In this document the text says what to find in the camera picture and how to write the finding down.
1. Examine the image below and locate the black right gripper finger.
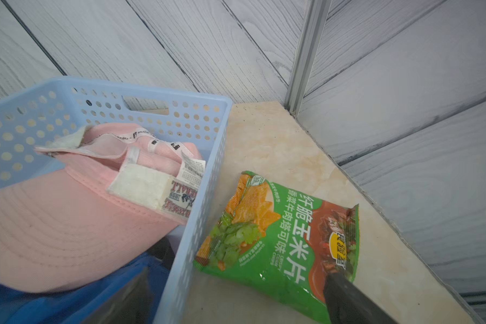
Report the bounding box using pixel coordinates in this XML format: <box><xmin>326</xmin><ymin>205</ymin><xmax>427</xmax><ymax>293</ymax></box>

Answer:
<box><xmin>323</xmin><ymin>273</ymin><xmax>397</xmax><ymax>324</ymax></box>

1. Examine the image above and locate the pink baseball cap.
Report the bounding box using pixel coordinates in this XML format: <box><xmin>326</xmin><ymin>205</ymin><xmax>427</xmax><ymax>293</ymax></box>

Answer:
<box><xmin>0</xmin><ymin>123</ymin><xmax>202</xmax><ymax>293</ymax></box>

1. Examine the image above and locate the blue baseball cap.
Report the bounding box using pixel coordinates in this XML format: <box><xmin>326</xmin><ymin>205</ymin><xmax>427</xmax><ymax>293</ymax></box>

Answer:
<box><xmin>0</xmin><ymin>249</ymin><xmax>175</xmax><ymax>323</ymax></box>

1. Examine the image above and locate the green corn chips bag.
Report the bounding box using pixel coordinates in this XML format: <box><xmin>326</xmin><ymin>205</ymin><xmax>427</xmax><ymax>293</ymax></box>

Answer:
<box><xmin>194</xmin><ymin>171</ymin><xmax>360</xmax><ymax>323</ymax></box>

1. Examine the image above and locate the light blue plastic basket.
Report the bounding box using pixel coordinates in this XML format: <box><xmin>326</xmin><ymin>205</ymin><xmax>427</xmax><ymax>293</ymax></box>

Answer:
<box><xmin>0</xmin><ymin>76</ymin><xmax>232</xmax><ymax>323</ymax></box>

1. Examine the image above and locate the aluminium right corner post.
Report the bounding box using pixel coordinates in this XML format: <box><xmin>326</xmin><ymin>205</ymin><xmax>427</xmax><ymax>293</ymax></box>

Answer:
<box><xmin>284</xmin><ymin>0</ymin><xmax>332</xmax><ymax>119</ymax></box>

